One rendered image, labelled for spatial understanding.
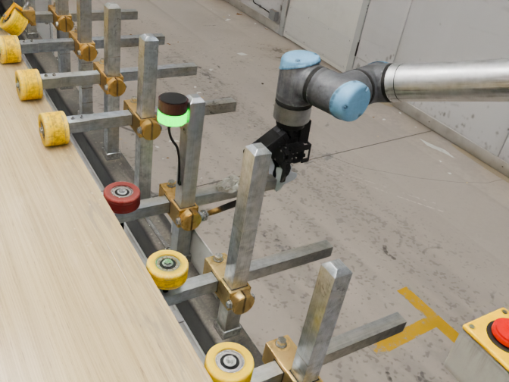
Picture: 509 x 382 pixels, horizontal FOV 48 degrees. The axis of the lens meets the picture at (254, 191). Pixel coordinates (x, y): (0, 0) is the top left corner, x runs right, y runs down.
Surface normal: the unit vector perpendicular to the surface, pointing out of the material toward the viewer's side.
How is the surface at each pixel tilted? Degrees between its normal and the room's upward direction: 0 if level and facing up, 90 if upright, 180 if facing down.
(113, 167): 0
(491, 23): 90
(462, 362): 90
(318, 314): 90
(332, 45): 90
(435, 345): 0
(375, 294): 0
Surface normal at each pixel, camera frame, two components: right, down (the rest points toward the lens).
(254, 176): 0.51, 0.54
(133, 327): 0.14, -0.82
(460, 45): -0.82, 0.21
